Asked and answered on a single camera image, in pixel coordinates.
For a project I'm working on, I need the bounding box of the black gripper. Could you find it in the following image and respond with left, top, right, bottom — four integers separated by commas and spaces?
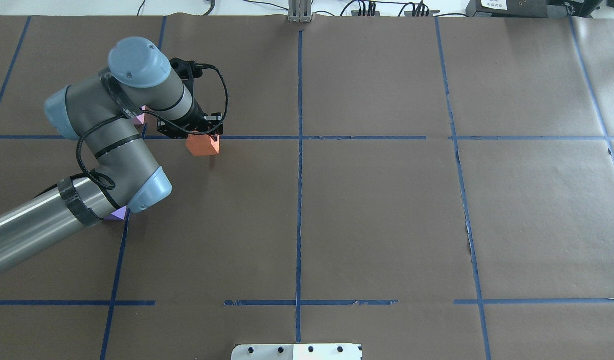
156, 103, 222, 140

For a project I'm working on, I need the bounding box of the orange foam cube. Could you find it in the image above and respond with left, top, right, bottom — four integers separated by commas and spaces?
185, 134, 220, 157

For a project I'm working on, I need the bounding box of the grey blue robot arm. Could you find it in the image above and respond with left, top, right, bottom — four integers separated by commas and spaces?
0, 37, 226, 275

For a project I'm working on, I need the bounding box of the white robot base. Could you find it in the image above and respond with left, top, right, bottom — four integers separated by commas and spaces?
231, 342, 363, 360

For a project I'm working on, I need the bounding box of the pink foam cube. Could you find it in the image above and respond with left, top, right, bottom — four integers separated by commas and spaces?
132, 105, 146, 126

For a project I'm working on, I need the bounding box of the purple foam cube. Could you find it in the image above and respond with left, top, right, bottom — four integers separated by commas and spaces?
103, 206, 128, 221

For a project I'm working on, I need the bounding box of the black box with label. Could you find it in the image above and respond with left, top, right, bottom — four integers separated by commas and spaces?
465, 0, 570, 19

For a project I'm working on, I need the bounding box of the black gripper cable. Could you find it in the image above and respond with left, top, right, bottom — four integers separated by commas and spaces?
76, 62, 229, 191

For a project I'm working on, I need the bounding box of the grey metal post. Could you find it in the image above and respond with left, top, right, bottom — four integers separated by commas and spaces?
288, 0, 313, 24

